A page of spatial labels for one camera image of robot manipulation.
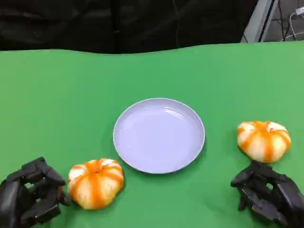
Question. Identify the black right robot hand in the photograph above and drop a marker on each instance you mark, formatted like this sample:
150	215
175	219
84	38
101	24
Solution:
282	197

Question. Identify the black backdrop cloth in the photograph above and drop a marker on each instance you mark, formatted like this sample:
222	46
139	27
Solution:
95	23

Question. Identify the grey metal post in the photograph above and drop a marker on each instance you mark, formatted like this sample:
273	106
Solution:
257	21

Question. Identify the green table cloth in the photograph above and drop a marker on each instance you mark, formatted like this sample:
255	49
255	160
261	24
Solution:
59	95

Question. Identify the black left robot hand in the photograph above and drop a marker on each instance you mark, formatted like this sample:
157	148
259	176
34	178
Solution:
14	199

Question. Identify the orange and white bread roll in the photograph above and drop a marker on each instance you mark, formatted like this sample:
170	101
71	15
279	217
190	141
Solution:
263	141
95	185

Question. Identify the lilac plate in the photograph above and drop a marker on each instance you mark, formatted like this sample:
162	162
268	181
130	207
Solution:
159	135

